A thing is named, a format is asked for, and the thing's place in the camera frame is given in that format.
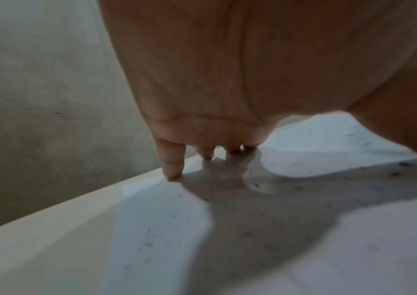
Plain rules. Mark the person's left hand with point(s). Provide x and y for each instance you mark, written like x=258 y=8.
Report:
x=267 y=63

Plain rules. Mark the white paper sheet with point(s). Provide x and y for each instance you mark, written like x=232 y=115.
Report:
x=157 y=230

